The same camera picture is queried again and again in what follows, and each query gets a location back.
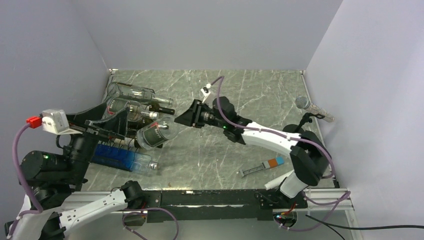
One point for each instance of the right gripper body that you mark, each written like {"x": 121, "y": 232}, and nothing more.
{"x": 207, "y": 116}

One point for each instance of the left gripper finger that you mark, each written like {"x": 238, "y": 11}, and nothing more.
{"x": 110, "y": 126}
{"x": 92, "y": 114}

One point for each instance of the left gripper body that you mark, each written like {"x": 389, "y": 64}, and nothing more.
{"x": 81, "y": 147}

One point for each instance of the green wine bottle grey cap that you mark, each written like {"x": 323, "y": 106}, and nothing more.
{"x": 133, "y": 126}

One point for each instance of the clear glass bottle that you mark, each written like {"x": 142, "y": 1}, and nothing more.
{"x": 136, "y": 93}

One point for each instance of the blue square glass bottle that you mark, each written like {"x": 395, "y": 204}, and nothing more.
{"x": 124, "y": 159}

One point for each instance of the clear labelled bottle silver cap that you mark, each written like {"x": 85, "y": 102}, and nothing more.
{"x": 157, "y": 133}

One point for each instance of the dark green wine bottle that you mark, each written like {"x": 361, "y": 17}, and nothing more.
{"x": 126, "y": 143}

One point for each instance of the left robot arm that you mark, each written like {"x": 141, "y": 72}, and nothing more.
{"x": 49, "y": 179}

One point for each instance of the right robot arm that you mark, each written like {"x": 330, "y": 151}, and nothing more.
{"x": 309, "y": 157}

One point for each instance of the grey tool coloured blocks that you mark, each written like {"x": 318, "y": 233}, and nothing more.
{"x": 265, "y": 165}

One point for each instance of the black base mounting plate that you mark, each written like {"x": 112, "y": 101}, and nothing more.
{"x": 190, "y": 205}

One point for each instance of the white toy microphone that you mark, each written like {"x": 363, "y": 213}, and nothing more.
{"x": 277, "y": 182}

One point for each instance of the grey handheld microphone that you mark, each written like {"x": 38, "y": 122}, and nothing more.
{"x": 304, "y": 103}

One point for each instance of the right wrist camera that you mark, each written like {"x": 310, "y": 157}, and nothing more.
{"x": 208, "y": 95}

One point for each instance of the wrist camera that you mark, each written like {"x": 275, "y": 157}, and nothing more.
{"x": 208, "y": 95}
{"x": 53, "y": 121}

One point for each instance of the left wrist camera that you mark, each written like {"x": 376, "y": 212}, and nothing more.
{"x": 53, "y": 121}

